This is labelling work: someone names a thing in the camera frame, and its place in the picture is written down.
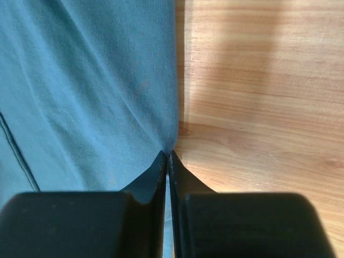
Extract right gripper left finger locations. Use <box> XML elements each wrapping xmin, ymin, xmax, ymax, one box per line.
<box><xmin>1</xmin><ymin>152</ymin><xmax>167</xmax><ymax>257</ymax></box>

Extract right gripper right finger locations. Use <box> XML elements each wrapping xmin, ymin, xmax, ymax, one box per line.
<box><xmin>168</xmin><ymin>152</ymin><xmax>335</xmax><ymax>257</ymax></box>

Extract grey blue t shirt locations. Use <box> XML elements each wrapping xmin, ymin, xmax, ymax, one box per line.
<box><xmin>1</xmin><ymin>1</ymin><xmax>178</xmax><ymax>257</ymax></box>

